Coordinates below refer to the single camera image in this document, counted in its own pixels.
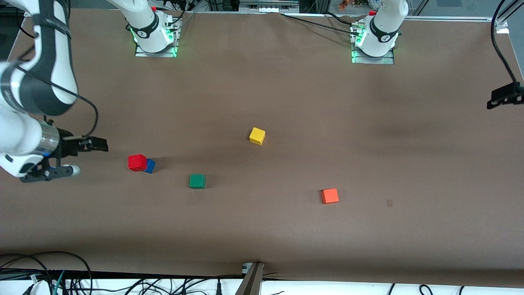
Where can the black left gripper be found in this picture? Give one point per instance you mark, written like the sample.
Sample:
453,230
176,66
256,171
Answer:
501,93

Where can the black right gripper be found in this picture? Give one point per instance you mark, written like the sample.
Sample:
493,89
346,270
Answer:
66,146

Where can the red wooden cube block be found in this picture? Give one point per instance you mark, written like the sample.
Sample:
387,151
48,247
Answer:
137,162

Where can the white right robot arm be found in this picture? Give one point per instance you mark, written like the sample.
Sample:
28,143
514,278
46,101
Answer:
61,90

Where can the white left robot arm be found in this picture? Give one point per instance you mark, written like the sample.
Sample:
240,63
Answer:
380,24

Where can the blue wooden cube block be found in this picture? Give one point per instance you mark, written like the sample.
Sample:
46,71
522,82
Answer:
150,166

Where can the green wooden cube block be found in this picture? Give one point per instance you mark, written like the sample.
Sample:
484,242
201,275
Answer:
197,180

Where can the yellow wooden cube block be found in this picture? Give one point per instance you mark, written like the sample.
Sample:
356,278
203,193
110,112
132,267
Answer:
257,135

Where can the orange wooden cube block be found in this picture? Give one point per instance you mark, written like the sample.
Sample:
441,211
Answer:
330,196

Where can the white power strip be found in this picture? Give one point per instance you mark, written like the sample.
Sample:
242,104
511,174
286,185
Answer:
268,5

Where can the metal corner bracket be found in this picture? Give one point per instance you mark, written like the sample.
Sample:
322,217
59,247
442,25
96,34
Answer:
502,25

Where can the aluminium frame rail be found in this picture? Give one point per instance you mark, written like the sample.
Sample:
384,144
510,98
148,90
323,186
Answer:
450,18

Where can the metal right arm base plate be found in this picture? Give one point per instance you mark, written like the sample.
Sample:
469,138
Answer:
141,54

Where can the aluminium table post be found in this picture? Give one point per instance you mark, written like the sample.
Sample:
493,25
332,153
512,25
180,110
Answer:
250,280

